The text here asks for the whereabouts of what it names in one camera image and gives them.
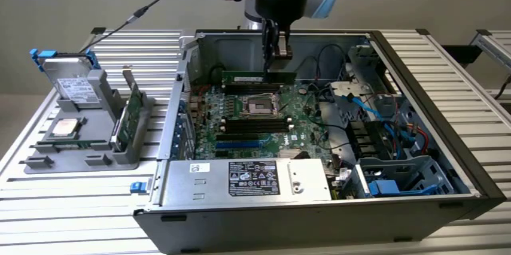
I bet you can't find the green RAM stick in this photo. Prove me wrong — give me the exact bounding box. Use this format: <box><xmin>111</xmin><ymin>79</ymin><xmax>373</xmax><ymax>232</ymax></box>
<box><xmin>220</xmin><ymin>70</ymin><xmax>299</xmax><ymax>85</ymax></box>

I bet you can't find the black RAM slot bank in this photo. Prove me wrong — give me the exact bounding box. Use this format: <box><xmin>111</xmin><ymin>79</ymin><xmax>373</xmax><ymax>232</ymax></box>
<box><xmin>222</xmin><ymin>82</ymin><xmax>282</xmax><ymax>95</ymax></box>
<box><xmin>220</xmin><ymin>116</ymin><xmax>295</xmax><ymax>135</ymax></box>

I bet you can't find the metal CPU socket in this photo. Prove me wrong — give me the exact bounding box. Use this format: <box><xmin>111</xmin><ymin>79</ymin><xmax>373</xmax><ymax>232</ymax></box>
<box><xmin>238</xmin><ymin>93</ymin><xmax>282</xmax><ymax>117</ymax></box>

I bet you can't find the green motherboard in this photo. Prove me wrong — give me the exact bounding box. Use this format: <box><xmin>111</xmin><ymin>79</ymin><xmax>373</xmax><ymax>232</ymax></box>
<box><xmin>182</xmin><ymin>83</ymin><xmax>335</xmax><ymax>166</ymax></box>

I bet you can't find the silver drive cage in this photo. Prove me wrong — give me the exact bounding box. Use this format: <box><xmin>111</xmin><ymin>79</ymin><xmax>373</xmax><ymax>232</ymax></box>
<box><xmin>330</xmin><ymin>44</ymin><xmax>402</xmax><ymax>124</ymax></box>

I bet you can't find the black expansion slot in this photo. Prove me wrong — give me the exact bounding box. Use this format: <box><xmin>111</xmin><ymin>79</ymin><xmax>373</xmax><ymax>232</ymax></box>
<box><xmin>215</xmin><ymin>133</ymin><xmax>262</xmax><ymax>142</ymax></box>

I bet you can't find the blue expansion slot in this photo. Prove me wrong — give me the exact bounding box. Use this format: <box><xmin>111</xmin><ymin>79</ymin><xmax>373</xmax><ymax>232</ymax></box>
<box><xmin>215</xmin><ymin>141</ymin><xmax>260</xmax><ymax>150</ymax></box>

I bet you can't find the silver chipset heatsink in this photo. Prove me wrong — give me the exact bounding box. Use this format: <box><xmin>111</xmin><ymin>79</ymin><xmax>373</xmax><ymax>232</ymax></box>
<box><xmin>279</xmin><ymin>149</ymin><xmax>311</xmax><ymax>160</ymax></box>

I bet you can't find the black fan shroud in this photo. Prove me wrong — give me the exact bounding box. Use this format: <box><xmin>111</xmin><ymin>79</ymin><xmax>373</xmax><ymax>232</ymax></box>
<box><xmin>346</xmin><ymin>120</ymin><xmax>401</xmax><ymax>160</ymax></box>

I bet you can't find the green graphics card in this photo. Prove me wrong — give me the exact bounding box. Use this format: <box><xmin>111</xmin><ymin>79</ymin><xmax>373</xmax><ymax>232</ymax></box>
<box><xmin>111</xmin><ymin>63</ymin><xmax>152</xmax><ymax>151</ymax></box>

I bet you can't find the silver power supply unit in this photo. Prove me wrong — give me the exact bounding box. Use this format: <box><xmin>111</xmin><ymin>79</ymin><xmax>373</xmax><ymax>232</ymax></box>
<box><xmin>158</xmin><ymin>159</ymin><xmax>335</xmax><ymax>205</ymax></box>

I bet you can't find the hard disk with blue caddy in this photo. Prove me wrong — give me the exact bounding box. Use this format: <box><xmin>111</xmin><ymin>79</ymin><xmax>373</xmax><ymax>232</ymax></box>
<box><xmin>30</xmin><ymin>47</ymin><xmax>102</xmax><ymax>104</ymax></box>

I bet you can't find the blue disk carrier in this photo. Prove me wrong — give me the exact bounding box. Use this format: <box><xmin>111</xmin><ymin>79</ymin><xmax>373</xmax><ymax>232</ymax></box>
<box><xmin>367</xmin><ymin>179</ymin><xmax>402</xmax><ymax>198</ymax></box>

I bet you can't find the grey disk bay cage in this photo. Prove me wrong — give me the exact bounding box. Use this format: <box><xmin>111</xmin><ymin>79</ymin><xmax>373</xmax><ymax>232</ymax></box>
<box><xmin>354</xmin><ymin>155</ymin><xmax>457</xmax><ymax>199</ymax></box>

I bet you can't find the silver CPU chip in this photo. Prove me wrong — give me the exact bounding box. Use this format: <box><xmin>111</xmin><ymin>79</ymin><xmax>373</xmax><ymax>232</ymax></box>
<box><xmin>46</xmin><ymin>116</ymin><xmax>88</xmax><ymax>141</ymax></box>

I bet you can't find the black open PC case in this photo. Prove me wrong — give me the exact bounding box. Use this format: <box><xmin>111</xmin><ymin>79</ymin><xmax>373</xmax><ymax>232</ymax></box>
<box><xmin>132</xmin><ymin>28</ymin><xmax>509</xmax><ymax>253</ymax></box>

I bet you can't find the grey parts rack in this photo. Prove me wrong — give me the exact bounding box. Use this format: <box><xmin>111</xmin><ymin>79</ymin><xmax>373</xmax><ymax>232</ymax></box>
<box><xmin>23</xmin><ymin>68</ymin><xmax>158</xmax><ymax>175</ymax></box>

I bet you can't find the black looped wire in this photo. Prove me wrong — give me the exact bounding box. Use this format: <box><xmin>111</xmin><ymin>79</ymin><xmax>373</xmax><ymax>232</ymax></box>
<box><xmin>311</xmin><ymin>44</ymin><xmax>350</xmax><ymax>84</ymax></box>

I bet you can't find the blue SATA wire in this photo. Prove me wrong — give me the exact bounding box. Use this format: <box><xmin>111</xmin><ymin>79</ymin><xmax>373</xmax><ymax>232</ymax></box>
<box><xmin>346</xmin><ymin>93</ymin><xmax>421</xmax><ymax>148</ymax></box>

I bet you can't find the black table joining bracket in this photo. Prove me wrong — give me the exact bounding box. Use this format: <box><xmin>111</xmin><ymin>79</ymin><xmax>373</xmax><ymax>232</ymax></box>
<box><xmin>441</xmin><ymin>44</ymin><xmax>482</xmax><ymax>64</ymax></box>

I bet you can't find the red wire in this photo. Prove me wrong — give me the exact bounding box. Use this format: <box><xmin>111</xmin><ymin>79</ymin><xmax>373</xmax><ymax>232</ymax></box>
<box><xmin>411</xmin><ymin>125</ymin><xmax>431</xmax><ymax>153</ymax></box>

